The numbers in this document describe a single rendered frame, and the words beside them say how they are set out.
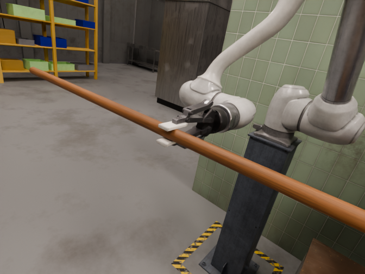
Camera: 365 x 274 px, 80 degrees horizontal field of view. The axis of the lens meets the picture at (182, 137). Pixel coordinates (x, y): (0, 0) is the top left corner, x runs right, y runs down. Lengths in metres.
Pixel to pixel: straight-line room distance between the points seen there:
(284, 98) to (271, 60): 0.64
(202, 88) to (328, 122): 0.54
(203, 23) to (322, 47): 3.03
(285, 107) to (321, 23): 0.70
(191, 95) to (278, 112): 0.49
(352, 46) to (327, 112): 0.25
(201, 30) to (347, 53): 3.65
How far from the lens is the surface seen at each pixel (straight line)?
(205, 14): 4.43
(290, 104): 1.12
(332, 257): 1.35
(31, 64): 6.23
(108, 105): 0.65
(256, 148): 1.19
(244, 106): 0.73
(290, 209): 1.92
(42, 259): 1.80
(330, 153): 1.70
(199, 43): 4.42
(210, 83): 0.79
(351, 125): 1.07
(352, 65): 0.97
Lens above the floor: 1.37
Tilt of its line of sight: 23 degrees down
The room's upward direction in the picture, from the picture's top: 10 degrees clockwise
